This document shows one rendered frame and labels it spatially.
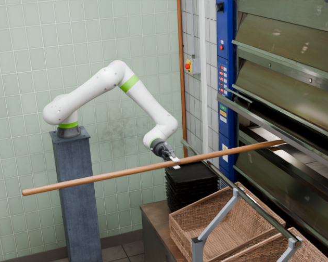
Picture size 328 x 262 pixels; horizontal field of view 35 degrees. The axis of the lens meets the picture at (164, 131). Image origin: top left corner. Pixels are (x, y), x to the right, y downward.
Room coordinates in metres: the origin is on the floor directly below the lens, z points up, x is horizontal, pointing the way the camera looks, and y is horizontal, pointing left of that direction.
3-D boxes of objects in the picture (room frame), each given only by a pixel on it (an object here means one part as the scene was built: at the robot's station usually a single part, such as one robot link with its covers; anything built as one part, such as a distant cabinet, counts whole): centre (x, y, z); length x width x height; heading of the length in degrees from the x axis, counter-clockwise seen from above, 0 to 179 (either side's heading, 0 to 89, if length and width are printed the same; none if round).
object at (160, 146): (2.65, 0.00, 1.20); 0.09 x 0.07 x 0.08; 20
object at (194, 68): (3.55, -0.23, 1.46); 0.10 x 0.07 x 0.10; 18
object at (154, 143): (2.72, 0.03, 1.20); 0.12 x 0.06 x 0.09; 110
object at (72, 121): (3.01, 0.59, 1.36); 0.16 x 0.13 x 0.19; 165
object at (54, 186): (2.52, -0.12, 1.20); 1.71 x 0.03 x 0.03; 109
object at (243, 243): (2.60, -0.31, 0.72); 0.56 x 0.49 x 0.28; 18
